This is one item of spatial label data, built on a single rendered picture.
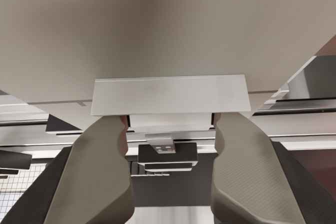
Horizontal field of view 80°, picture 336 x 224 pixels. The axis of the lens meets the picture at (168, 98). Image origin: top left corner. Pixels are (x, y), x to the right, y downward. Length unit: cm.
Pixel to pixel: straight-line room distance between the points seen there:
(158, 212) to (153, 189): 51
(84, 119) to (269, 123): 41
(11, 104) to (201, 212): 24
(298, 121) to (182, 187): 41
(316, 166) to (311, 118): 32
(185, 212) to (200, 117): 10
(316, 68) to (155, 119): 59
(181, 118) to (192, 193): 56
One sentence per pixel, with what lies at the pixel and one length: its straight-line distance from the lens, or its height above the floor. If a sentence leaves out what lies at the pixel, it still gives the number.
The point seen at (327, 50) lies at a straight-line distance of 40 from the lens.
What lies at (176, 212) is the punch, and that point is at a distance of 24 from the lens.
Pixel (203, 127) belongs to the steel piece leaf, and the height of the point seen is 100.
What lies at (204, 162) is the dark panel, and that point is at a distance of 74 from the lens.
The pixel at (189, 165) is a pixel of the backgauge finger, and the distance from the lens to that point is 42.
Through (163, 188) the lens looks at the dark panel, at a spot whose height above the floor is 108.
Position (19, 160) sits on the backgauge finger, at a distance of 62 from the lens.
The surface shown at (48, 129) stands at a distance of 28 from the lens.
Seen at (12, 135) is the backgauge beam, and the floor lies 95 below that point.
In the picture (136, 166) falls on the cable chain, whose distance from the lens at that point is 62.
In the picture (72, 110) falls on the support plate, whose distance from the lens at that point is 18.
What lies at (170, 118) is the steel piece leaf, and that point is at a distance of 19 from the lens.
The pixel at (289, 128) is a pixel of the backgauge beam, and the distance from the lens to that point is 53.
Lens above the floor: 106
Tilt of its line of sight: 22 degrees down
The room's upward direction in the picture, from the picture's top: 179 degrees clockwise
